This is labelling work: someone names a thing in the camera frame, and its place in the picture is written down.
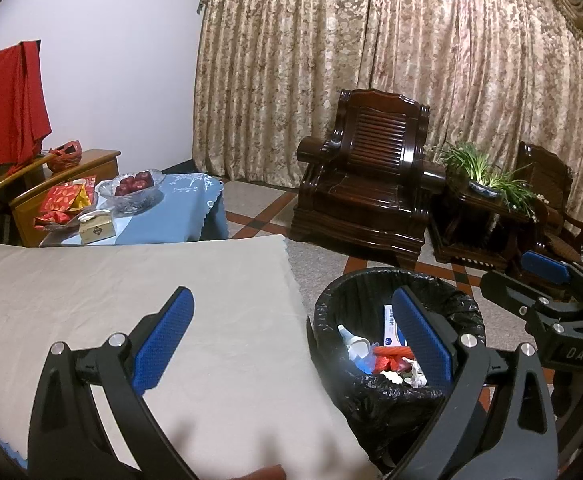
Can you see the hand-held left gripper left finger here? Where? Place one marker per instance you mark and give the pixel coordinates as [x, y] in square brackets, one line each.
[166, 340]

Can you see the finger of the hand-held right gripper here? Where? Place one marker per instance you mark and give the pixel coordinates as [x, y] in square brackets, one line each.
[546, 267]
[511, 292]

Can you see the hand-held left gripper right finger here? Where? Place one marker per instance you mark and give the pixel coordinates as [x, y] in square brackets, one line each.
[421, 340]

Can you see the orange corrugated sheet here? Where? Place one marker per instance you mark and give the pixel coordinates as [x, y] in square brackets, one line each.
[391, 350]

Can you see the white and blue box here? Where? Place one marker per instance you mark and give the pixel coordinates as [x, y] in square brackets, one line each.
[391, 325]

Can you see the white tissue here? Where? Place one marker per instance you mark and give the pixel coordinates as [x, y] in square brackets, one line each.
[415, 374]

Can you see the blue and white packet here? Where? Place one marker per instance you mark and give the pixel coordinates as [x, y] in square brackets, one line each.
[365, 366]

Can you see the white paper cup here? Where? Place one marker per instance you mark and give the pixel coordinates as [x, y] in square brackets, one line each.
[359, 349]

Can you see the bin with black plastic bag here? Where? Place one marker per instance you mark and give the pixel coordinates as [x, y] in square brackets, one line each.
[351, 410]

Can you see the dark wooden side table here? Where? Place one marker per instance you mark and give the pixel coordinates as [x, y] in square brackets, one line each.
[471, 230]

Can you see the dark wooden armchair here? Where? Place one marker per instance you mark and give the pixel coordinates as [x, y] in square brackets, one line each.
[546, 185]
[366, 185]

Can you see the potted green plant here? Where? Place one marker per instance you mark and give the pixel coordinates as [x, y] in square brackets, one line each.
[471, 165]

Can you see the blue tablecloth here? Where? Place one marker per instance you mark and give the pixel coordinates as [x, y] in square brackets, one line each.
[186, 210]

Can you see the glass fruit bowl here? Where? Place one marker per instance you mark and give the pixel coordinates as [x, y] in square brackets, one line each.
[131, 202]

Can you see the red apple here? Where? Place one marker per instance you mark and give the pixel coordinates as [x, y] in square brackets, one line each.
[141, 185]
[130, 178]
[123, 189]

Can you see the yellow snack packet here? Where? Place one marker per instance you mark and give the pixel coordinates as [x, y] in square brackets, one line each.
[84, 197]

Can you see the small red snack packet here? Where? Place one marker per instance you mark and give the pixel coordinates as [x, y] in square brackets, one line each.
[51, 220]

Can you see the red patterned snack packet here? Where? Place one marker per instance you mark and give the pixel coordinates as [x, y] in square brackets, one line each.
[61, 199]

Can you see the light wooden cabinet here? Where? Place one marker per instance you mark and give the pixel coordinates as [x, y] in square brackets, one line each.
[96, 165]

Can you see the red plastic bag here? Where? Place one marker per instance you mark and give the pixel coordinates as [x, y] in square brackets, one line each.
[65, 156]

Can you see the beige patterned curtain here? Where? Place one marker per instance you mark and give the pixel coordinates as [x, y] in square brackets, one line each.
[371, 60]

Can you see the red cloth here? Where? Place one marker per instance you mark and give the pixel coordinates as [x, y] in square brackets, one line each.
[1, 110]

